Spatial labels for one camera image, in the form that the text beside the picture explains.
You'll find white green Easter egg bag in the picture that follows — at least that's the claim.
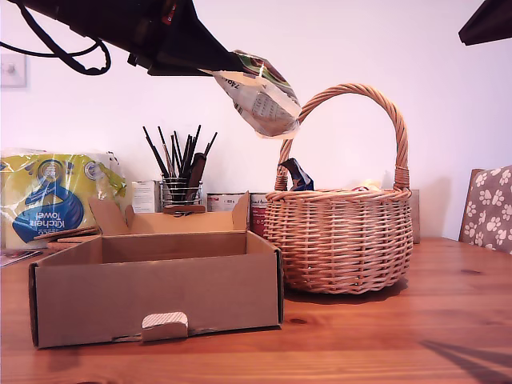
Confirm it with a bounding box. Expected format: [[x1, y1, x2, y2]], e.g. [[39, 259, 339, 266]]
[[210, 49, 302, 139]]

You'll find dark blue Easter egg bag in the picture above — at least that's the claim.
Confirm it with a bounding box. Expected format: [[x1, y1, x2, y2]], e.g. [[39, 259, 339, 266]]
[[278, 158, 316, 192]]

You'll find brown cardboard box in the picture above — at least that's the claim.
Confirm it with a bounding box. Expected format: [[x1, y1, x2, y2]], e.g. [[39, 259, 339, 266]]
[[27, 190, 286, 350]]

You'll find pale yellow Easter egg bag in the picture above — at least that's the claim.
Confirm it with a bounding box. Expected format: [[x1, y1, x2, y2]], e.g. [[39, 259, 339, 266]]
[[350, 178, 392, 194]]

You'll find thin black stick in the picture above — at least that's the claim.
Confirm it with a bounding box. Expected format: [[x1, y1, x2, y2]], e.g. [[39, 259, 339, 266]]
[[142, 126, 168, 179], [157, 126, 173, 179], [202, 132, 218, 159], [182, 124, 202, 179]]

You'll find small white carton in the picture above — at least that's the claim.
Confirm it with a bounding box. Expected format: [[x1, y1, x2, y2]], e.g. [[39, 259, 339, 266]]
[[130, 179, 162, 214]]

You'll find flat brown wooden block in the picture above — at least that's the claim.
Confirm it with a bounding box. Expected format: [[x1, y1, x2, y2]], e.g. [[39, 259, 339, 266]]
[[162, 204, 206, 214]]

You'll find red labelled jar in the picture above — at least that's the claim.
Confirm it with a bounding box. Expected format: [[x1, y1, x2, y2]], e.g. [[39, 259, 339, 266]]
[[250, 192, 269, 238]]

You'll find yellow kitchen towel pack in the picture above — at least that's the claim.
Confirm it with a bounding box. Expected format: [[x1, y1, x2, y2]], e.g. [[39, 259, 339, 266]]
[[0, 146, 128, 251]]

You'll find round cork coaster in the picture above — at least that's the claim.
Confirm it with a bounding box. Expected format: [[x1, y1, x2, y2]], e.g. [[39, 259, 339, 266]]
[[34, 225, 101, 242]]

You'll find red magazine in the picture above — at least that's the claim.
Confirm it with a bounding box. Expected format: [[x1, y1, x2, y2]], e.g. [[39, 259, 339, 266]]
[[0, 249, 43, 268]]

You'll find black looping cable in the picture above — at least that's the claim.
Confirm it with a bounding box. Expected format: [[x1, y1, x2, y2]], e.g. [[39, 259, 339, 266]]
[[16, 0, 112, 77], [0, 39, 101, 57]]

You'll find brown wooden handle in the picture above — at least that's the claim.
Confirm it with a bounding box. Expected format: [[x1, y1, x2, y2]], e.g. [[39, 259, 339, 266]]
[[185, 152, 206, 202]]

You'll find wire metal utensil holder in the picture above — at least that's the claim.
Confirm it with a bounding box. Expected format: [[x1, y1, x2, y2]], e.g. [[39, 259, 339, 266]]
[[160, 177, 204, 209]]

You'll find white wall light switch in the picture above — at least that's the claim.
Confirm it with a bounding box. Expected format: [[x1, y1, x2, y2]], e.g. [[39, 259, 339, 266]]
[[0, 53, 30, 90]]

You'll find woven wicker basket with handle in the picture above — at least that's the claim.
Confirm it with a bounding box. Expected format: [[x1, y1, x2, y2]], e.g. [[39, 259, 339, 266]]
[[264, 82, 414, 295]]

